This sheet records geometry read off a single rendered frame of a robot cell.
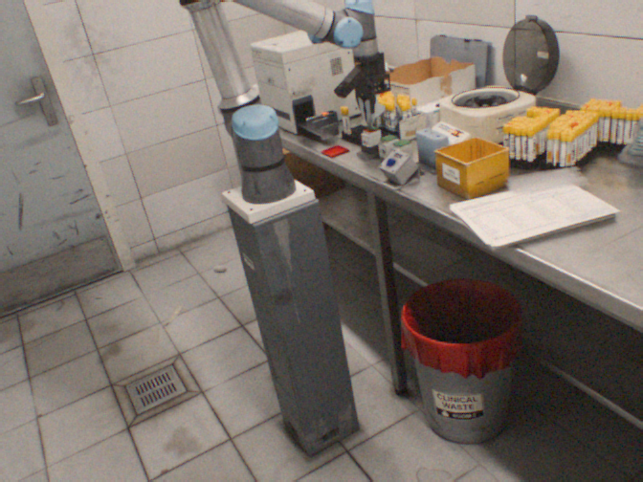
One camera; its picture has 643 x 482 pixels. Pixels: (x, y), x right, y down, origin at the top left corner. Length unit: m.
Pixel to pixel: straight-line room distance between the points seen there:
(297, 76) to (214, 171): 1.50
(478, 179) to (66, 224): 2.34
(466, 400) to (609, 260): 0.78
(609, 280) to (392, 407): 1.16
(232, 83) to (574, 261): 0.97
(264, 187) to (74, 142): 1.78
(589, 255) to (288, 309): 0.83
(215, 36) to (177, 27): 1.70
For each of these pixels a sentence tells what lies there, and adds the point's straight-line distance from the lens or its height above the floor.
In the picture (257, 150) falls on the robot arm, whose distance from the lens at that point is 1.57.
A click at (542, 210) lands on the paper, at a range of 1.44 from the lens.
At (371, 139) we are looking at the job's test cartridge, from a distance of 1.85.
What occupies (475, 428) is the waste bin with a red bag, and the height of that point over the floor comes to 0.08.
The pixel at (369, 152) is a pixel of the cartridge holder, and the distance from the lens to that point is 1.85.
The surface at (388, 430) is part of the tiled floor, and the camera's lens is 2.13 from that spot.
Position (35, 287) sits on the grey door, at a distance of 3.46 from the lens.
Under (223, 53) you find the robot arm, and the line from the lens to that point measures 1.66.
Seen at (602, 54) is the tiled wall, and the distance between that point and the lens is 1.93.
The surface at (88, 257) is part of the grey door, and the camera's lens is 3.43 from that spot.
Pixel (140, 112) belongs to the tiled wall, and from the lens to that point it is 3.33.
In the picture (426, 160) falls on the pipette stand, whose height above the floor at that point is 0.90.
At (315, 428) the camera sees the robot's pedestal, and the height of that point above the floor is 0.11.
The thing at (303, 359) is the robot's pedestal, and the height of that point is 0.39.
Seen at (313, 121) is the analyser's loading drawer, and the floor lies 0.93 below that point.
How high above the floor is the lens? 1.55
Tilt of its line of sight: 28 degrees down
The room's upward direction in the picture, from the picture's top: 10 degrees counter-clockwise
